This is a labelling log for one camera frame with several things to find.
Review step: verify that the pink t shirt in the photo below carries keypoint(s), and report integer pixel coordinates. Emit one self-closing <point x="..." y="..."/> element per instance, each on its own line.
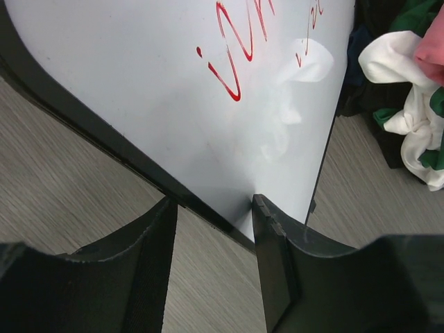
<point x="429" y="53"/>

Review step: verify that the white dry-erase board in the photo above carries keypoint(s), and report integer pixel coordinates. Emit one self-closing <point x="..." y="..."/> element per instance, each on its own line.
<point x="212" y="101"/>

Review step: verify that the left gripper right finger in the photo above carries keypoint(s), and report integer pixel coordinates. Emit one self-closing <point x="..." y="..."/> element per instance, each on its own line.
<point x="311" y="283"/>

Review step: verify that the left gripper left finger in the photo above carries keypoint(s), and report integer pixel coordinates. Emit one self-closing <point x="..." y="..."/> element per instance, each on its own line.
<point x="116" y="284"/>

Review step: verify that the white t shirt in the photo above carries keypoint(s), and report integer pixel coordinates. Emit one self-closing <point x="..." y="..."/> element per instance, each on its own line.
<point x="387" y="60"/>

